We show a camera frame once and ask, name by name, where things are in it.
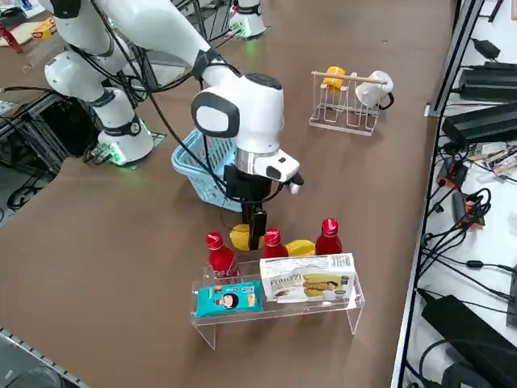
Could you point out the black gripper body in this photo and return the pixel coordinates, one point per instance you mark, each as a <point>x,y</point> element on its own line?
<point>248,188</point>

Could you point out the yellow lemon toy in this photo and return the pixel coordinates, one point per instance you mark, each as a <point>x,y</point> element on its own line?
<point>238,238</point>

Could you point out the red drink bottle white script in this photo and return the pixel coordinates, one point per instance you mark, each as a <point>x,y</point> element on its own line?
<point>220,258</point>

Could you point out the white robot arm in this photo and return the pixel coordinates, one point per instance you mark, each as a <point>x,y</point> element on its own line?
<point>250,117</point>
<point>254,22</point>

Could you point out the yellow plastic fruit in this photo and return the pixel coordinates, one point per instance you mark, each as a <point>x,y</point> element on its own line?
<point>299,247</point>

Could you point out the blue plastic basket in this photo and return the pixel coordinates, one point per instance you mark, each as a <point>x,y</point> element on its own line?
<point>202,190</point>

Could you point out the clear acrylic rack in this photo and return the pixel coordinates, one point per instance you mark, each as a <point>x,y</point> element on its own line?
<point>307,308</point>

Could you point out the white cracker box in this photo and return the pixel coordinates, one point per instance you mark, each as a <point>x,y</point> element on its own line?
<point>307,279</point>

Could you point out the teal snack packet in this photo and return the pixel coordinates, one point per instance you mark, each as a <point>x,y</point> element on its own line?
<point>226,301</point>

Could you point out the yellow cup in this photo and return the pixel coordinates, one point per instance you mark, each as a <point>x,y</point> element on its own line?
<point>333,85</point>

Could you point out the grey black electronic module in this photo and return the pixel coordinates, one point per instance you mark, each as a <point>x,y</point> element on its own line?
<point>460,206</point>

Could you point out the orange black electronic module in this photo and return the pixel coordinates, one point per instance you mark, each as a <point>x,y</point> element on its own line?
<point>454,174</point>

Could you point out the large black power supply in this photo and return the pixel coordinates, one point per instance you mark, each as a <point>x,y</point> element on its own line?
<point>464,327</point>

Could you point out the black power supply brick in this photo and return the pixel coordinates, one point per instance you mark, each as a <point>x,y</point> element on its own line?
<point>480,123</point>
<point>488,85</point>

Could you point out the yellow box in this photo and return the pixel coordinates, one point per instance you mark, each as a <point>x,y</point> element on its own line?
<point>43,30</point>

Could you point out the red metal stand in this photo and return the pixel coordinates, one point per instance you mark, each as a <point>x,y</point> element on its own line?
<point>16,44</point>

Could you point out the small black power adapter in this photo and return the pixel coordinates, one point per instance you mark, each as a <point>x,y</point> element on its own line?
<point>486,48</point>

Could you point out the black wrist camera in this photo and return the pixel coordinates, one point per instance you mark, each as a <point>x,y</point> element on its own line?
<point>297,182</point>

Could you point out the aluminium profile rail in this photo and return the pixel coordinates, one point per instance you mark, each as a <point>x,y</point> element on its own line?
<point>456,60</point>

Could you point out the grey aluminium rail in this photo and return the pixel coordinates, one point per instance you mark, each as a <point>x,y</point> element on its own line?
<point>40,355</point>

